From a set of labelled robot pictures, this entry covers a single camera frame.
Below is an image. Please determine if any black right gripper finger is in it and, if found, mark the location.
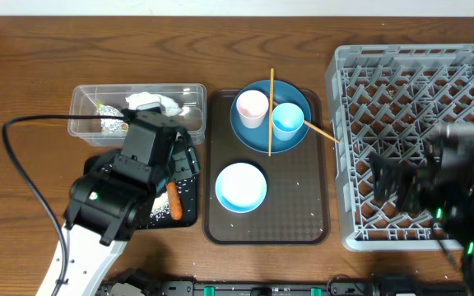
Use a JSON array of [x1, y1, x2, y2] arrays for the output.
[[393, 168, 421, 214], [369, 153, 410, 201]]

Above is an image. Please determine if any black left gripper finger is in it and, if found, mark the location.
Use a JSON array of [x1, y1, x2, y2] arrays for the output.
[[170, 143, 190, 181], [185, 146, 201, 176]]

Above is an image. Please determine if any orange carrot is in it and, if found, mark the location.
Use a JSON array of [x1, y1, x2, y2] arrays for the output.
[[166, 182, 183, 220]]

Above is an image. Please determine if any pile of white rice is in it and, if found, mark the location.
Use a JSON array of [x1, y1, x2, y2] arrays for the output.
[[150, 192, 170, 220]]

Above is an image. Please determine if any light blue bowl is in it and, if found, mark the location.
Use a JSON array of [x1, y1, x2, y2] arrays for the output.
[[215, 162, 267, 214]]

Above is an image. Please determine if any wooden chopstick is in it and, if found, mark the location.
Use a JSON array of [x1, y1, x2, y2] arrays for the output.
[[268, 68, 275, 157]]

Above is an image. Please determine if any pink plastic cup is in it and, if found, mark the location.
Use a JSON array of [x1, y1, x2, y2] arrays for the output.
[[236, 90, 269, 129]]

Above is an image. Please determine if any wooden chopstick diagonal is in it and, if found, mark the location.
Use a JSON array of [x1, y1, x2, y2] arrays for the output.
[[272, 99, 341, 145]]

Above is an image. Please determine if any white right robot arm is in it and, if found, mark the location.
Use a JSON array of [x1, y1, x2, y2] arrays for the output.
[[369, 123, 474, 295]]

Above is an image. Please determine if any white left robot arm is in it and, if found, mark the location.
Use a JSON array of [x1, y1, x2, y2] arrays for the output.
[[38, 123, 200, 295]]

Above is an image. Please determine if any black waste tray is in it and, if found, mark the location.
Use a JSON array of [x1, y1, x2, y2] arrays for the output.
[[83, 149, 198, 230]]

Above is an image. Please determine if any clear plastic waste bin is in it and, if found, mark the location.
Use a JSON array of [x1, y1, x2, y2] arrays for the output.
[[67, 83, 207, 147]]

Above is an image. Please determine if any grey dishwasher rack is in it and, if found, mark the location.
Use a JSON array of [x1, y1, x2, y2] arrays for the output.
[[325, 44, 474, 252]]

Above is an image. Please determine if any crumpled white tissue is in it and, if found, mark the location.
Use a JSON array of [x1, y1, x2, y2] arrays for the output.
[[126, 92, 183, 117]]

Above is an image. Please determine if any dark blue plate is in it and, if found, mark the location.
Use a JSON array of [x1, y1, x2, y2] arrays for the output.
[[230, 79, 312, 154]]

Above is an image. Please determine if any brown serving tray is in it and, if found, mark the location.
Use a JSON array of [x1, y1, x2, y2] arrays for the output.
[[203, 90, 330, 244]]

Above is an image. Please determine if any light blue plastic cup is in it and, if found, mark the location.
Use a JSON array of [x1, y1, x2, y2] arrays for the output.
[[272, 103, 304, 141]]

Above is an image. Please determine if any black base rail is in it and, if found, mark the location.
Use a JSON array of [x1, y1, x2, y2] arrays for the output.
[[96, 280, 467, 296]]

